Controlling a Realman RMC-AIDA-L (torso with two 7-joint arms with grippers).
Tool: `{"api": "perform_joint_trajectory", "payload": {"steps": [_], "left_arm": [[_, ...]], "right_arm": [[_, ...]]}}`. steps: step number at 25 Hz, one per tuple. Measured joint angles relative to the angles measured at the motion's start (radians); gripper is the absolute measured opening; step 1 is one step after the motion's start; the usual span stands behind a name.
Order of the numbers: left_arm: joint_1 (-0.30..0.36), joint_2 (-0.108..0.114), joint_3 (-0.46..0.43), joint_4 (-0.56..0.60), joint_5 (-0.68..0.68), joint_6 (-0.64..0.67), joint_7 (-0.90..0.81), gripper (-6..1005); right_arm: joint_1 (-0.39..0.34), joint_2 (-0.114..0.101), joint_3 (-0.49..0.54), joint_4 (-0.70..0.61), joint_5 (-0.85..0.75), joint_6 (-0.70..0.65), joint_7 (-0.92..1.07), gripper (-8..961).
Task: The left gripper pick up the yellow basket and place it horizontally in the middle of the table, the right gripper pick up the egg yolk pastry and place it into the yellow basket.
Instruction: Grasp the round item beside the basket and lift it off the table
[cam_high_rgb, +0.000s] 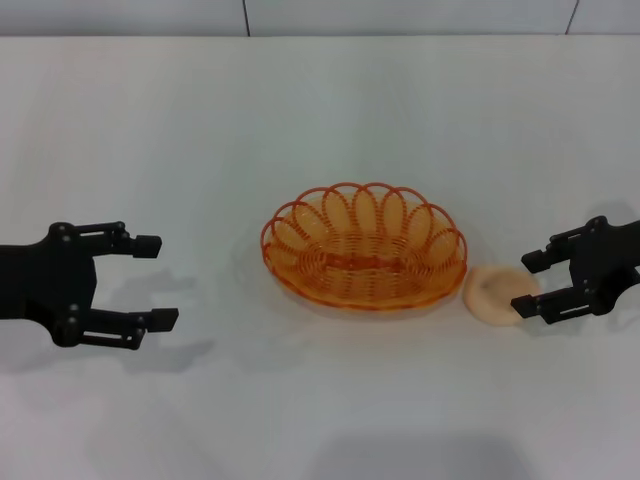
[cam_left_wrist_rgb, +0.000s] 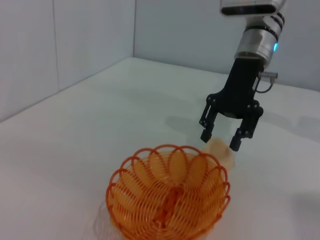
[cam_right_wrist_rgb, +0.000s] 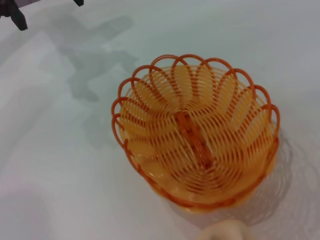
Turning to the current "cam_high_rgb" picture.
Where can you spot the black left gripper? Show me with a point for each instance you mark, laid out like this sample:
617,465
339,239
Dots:
50,285

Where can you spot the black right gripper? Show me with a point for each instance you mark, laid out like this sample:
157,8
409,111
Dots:
610,260

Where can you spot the orange woven plastic basket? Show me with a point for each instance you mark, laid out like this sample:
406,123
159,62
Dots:
365,260

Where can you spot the pale round bread bun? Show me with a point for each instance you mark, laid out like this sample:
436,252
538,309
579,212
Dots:
490,295

